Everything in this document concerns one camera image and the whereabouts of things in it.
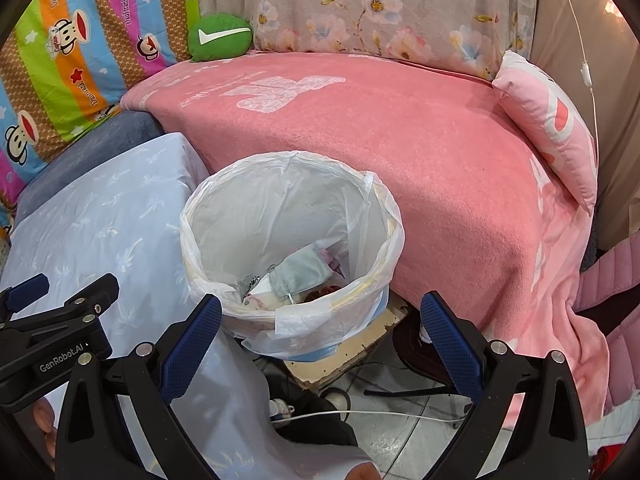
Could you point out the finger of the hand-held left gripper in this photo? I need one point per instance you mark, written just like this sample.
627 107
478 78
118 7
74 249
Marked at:
27 291
95 295

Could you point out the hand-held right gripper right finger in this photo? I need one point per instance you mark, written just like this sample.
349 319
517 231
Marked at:
450 345

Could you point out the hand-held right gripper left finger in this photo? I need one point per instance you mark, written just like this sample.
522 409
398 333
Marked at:
192 345

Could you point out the leopard-print cloth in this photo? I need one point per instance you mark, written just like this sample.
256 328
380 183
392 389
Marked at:
257 287

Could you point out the blue trash bin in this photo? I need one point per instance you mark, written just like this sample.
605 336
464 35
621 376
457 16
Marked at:
330 347

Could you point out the brown scrunchie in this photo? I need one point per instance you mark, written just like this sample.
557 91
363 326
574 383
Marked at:
329 293

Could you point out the white plastic bin liner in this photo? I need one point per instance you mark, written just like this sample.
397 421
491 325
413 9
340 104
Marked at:
250 210

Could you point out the person's left hand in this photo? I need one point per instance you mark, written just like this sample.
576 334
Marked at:
44 415

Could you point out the black stool base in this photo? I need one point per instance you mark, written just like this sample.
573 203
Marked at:
415 355

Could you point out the light blue patterned cloth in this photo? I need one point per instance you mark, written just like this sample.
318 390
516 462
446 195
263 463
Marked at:
100 220

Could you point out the wooden board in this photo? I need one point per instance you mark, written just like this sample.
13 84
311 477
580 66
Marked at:
350 360

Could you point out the blue-grey cushion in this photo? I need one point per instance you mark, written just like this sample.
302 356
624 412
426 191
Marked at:
90 160

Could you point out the pink padded jacket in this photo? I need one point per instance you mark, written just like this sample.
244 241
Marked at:
615 320

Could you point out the pink blanket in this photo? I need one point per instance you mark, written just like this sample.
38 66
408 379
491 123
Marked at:
425 160

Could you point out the pink pillow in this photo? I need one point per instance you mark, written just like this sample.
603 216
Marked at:
550 125

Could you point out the colourful monkey-print quilt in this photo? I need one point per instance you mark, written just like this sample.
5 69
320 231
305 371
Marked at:
75 50

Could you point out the green plush cushion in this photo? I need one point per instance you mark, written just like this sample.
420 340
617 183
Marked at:
220 37

